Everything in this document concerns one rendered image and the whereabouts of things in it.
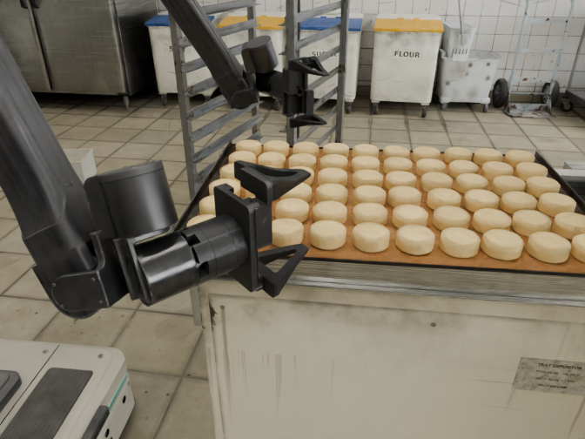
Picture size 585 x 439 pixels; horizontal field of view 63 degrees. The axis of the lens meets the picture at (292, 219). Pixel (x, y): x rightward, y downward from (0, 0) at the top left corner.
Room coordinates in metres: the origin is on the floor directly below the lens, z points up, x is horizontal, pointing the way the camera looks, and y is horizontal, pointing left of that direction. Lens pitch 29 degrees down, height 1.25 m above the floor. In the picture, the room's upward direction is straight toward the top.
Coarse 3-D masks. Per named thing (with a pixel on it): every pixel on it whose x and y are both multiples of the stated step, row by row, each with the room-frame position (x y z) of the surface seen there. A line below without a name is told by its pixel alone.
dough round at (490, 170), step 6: (486, 162) 0.79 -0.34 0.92; (492, 162) 0.79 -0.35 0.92; (498, 162) 0.79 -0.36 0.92; (486, 168) 0.76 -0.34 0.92; (492, 168) 0.76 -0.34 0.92; (498, 168) 0.76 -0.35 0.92; (504, 168) 0.76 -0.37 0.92; (510, 168) 0.76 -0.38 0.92; (486, 174) 0.76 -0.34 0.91; (492, 174) 0.75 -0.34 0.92; (498, 174) 0.75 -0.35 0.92; (504, 174) 0.74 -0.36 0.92; (510, 174) 0.75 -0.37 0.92; (492, 180) 0.75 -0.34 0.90
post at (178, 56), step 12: (168, 12) 1.82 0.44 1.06; (180, 36) 1.83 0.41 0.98; (180, 48) 1.82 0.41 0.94; (180, 60) 1.82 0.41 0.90; (180, 72) 1.82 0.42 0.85; (180, 84) 1.82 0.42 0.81; (180, 96) 1.82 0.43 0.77; (180, 108) 1.82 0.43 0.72; (192, 144) 1.83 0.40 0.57; (192, 168) 1.82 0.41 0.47; (192, 180) 1.82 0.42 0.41; (192, 192) 1.82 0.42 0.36
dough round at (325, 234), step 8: (320, 224) 0.57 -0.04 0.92; (328, 224) 0.57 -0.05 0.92; (336, 224) 0.57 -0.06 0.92; (312, 232) 0.55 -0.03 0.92; (320, 232) 0.55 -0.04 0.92; (328, 232) 0.55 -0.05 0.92; (336, 232) 0.55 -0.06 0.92; (344, 232) 0.55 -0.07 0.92; (312, 240) 0.54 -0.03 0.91; (320, 240) 0.53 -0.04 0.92; (328, 240) 0.53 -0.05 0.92; (336, 240) 0.53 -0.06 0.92; (344, 240) 0.54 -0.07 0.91; (320, 248) 0.54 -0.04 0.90; (328, 248) 0.53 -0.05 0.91; (336, 248) 0.54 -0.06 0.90
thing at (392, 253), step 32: (256, 160) 0.84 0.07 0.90; (288, 160) 0.84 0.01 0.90; (352, 192) 0.70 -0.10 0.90; (352, 224) 0.60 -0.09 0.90; (320, 256) 0.52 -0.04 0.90; (352, 256) 0.52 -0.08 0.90; (384, 256) 0.52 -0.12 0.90; (416, 256) 0.52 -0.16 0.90; (448, 256) 0.52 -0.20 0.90; (480, 256) 0.52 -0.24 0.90
